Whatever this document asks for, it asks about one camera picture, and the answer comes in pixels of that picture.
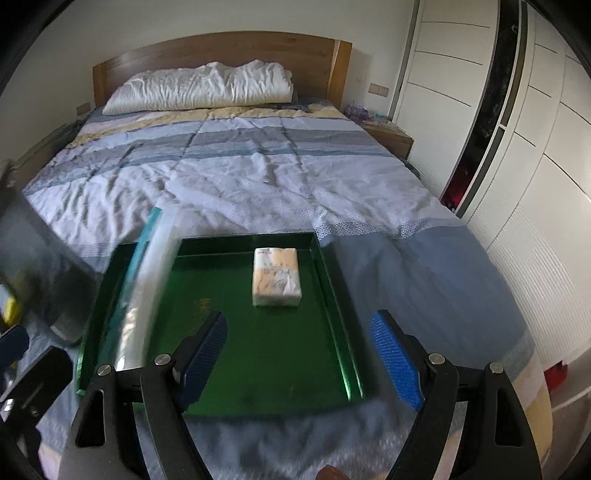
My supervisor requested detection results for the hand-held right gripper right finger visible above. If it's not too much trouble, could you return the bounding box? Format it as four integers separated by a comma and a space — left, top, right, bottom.
370, 309, 544, 480

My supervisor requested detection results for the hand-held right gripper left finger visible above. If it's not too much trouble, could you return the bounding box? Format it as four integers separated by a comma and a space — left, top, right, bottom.
60, 311, 229, 480

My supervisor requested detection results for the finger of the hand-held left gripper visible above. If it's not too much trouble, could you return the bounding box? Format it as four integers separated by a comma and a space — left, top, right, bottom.
0, 325, 30, 370
0, 346, 75, 428

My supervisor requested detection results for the yellow towel roll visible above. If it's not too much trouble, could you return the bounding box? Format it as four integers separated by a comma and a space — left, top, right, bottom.
0, 295, 20, 326

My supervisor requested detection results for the green tray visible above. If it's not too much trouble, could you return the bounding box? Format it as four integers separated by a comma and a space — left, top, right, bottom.
76, 232, 365, 418

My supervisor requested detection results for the tissue pack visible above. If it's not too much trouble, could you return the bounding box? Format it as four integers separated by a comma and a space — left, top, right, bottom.
252, 247, 304, 308

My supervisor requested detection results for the red box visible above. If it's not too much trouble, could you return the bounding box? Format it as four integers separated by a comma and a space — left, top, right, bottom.
545, 362, 570, 391

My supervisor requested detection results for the red clothing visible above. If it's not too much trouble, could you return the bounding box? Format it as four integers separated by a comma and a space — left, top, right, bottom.
441, 152, 477, 209

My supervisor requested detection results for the striped duvet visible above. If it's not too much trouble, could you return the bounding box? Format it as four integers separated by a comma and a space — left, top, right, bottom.
21, 99, 553, 480

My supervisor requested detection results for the wooden nightstand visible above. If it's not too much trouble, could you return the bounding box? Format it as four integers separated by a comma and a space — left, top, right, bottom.
360, 121, 413, 160

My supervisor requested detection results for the white wardrobe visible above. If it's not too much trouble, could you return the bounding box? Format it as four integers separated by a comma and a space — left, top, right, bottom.
390, 0, 591, 409

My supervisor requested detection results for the white pillow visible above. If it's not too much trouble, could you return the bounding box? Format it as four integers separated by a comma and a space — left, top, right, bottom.
102, 59, 295, 116

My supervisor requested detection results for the wooden headboard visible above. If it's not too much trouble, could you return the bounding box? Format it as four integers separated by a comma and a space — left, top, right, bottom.
92, 31, 353, 116

